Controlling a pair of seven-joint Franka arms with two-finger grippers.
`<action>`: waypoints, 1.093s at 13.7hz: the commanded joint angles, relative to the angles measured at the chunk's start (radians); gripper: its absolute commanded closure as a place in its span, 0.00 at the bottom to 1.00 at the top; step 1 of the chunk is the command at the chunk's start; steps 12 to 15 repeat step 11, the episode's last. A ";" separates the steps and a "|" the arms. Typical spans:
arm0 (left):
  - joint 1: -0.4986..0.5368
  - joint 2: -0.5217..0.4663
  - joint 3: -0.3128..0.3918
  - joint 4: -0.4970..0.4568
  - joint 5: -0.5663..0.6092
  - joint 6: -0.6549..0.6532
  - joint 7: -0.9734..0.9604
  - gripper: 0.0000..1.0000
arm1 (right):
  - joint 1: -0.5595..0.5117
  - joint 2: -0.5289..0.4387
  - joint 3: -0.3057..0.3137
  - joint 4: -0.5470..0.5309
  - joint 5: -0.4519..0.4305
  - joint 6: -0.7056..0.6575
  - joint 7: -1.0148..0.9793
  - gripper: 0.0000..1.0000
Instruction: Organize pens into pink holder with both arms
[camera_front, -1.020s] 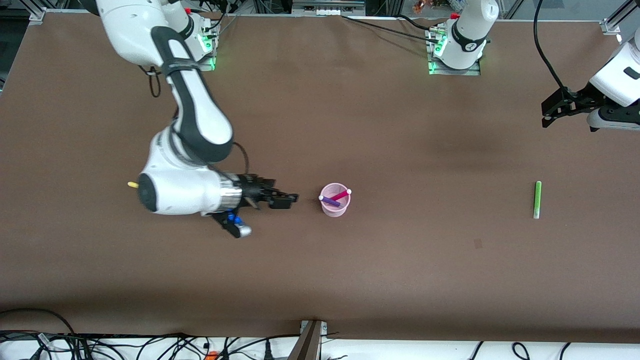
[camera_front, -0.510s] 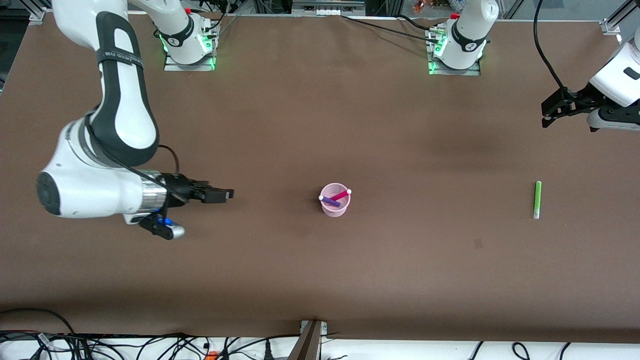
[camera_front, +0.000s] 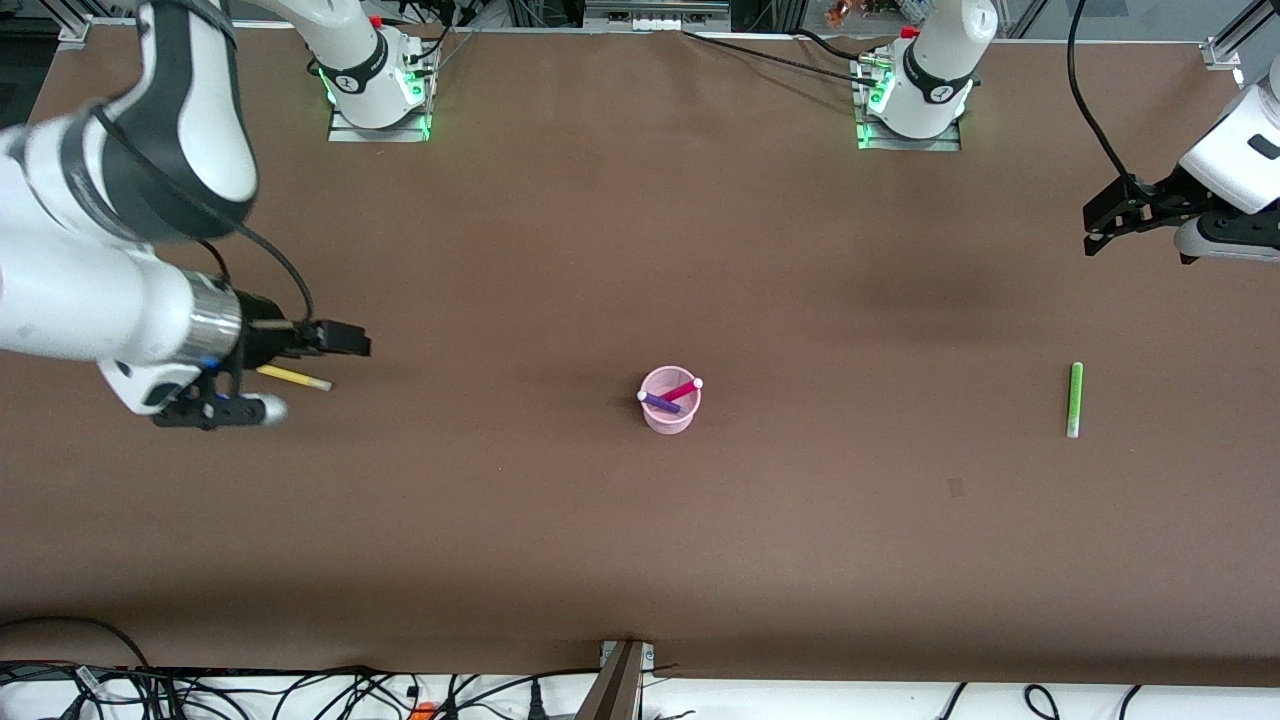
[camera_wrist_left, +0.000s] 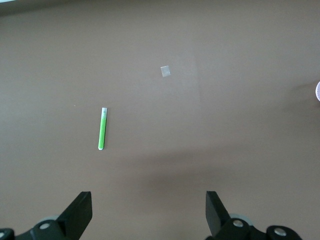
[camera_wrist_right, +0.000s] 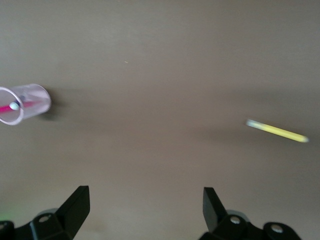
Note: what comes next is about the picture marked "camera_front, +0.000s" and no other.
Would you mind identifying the pink mesh pen holder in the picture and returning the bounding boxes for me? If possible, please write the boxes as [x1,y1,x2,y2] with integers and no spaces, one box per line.
[640,366,703,435]

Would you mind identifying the yellow highlighter pen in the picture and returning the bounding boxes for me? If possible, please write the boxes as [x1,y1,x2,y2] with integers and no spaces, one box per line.
[256,364,333,392]

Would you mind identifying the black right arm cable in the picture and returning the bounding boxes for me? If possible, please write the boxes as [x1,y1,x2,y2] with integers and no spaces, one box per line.
[90,104,317,327]

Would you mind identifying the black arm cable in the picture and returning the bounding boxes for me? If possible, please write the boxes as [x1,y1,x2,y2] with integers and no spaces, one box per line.
[1066,0,1138,187]
[90,104,317,327]

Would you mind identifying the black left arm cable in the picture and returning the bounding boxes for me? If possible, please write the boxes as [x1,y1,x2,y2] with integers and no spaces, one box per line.
[1066,0,1138,187]

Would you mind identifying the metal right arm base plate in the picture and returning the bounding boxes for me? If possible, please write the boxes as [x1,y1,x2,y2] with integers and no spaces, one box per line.
[328,98,433,143]

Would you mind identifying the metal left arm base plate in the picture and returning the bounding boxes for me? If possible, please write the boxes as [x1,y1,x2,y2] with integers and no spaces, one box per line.
[857,108,963,153]

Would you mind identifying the black looped floor cable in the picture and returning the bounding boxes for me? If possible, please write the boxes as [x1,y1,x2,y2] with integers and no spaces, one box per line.
[0,616,153,671]

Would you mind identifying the black cable on table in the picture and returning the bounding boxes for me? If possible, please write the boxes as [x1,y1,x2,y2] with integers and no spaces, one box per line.
[683,29,883,85]

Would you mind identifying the metal table edge bracket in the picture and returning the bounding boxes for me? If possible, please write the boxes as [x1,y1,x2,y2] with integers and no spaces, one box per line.
[575,640,657,720]

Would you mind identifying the aluminium frame rail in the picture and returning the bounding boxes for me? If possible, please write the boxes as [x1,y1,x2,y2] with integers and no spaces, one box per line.
[583,0,732,32]

